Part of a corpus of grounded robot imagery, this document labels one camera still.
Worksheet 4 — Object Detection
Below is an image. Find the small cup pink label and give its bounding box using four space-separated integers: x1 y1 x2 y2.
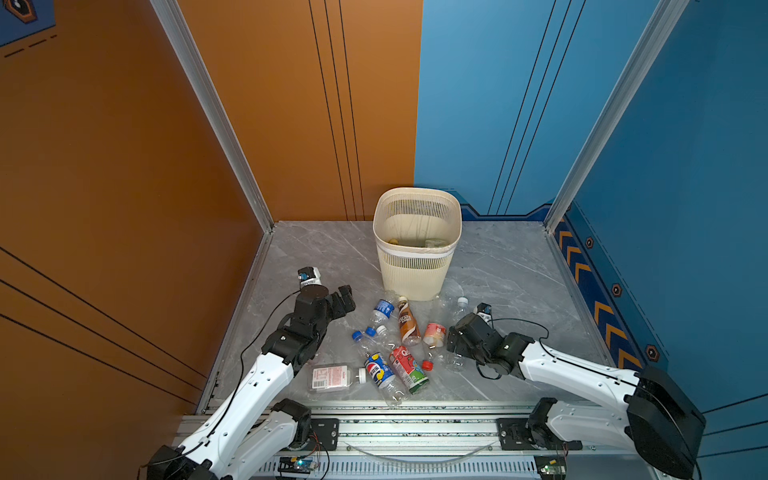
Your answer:
422 322 447 348

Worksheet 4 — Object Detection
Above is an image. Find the clear bottle blue cap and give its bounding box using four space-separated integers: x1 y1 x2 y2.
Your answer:
351 330 377 358

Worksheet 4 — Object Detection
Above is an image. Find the aluminium corner post left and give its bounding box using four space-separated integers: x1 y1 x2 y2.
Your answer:
150 0 275 235

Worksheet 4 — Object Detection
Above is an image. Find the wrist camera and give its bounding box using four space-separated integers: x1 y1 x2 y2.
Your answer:
474 302 493 324
297 266 322 289

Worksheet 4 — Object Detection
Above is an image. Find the aluminium corner post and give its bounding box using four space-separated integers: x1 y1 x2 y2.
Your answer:
150 0 275 235
544 0 689 234

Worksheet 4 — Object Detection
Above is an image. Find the flat bottle pink label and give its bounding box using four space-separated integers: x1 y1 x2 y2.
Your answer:
309 364 367 393

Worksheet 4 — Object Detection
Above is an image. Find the brown coffee bottle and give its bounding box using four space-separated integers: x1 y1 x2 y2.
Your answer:
397 296 422 346

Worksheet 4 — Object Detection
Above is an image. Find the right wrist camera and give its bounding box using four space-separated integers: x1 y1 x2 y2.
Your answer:
474 302 493 324

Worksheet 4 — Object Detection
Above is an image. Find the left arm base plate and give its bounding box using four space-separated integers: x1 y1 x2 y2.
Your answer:
301 418 340 452

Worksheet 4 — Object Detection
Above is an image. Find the left green circuit board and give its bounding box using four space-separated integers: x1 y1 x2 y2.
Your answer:
277 457 317 476

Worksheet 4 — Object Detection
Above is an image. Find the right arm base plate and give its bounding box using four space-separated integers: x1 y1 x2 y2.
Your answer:
496 418 583 452

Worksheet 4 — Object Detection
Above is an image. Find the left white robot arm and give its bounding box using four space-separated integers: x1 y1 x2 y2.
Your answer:
144 284 356 479

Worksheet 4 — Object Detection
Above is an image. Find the cream plastic waste bin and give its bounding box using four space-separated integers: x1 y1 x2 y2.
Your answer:
373 187 463 301

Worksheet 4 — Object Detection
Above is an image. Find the red green label bottle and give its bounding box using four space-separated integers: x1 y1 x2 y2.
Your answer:
389 346 429 394

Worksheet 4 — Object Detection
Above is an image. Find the aluminium corner post right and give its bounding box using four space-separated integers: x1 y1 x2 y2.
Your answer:
544 0 689 234

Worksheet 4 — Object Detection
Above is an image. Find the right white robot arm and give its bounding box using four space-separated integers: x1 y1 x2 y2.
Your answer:
447 313 706 479

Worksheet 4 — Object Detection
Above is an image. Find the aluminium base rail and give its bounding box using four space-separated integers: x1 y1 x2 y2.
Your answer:
158 398 685 480

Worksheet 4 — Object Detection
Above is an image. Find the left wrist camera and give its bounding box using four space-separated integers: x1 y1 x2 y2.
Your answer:
297 266 322 289

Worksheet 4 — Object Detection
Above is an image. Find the right green circuit board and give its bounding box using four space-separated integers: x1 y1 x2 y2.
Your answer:
534 457 567 480

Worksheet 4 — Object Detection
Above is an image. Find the clear bottle green label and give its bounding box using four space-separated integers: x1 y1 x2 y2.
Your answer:
445 297 470 373

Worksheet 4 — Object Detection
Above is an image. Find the green circuit board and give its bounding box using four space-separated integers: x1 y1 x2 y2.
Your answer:
534 457 567 480
277 457 317 476

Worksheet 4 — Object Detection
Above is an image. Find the pepsi bottle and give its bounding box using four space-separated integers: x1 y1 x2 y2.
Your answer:
364 353 405 406

